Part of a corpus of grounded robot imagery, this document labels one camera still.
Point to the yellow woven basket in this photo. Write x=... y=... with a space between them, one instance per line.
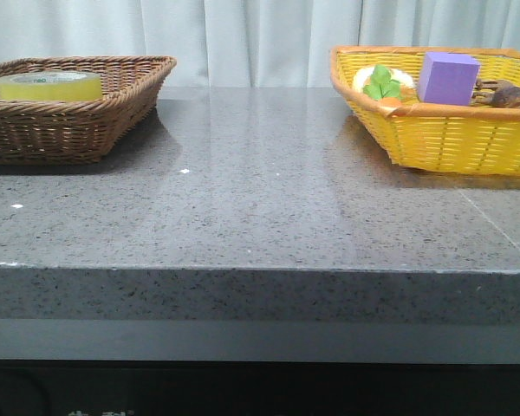
x=438 y=138

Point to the toy bread roll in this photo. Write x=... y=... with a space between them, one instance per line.
x=362 y=78

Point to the purple foam block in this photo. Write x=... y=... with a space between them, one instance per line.
x=447 y=78

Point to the pale grey curtain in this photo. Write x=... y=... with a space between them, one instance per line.
x=249 y=43

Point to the yellow packing tape roll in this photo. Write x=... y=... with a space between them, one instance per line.
x=55 y=85

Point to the brown toy animal figure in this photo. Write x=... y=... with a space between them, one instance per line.
x=496 y=93

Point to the orange toy carrot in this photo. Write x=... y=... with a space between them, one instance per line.
x=382 y=85

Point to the brown wicker basket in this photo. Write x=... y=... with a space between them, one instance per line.
x=55 y=133

